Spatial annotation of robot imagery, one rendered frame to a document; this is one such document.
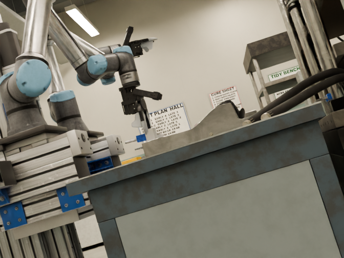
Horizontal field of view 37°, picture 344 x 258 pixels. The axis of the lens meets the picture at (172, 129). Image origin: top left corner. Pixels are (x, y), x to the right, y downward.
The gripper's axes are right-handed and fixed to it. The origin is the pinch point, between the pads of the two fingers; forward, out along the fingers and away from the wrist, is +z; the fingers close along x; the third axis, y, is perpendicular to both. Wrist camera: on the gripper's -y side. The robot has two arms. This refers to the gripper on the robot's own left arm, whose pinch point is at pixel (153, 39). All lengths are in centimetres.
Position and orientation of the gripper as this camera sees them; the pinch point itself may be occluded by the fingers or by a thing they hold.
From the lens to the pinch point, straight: 279.0
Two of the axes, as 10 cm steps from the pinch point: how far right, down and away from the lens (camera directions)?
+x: 3.1, -0.4, -9.5
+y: 2.5, 9.7, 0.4
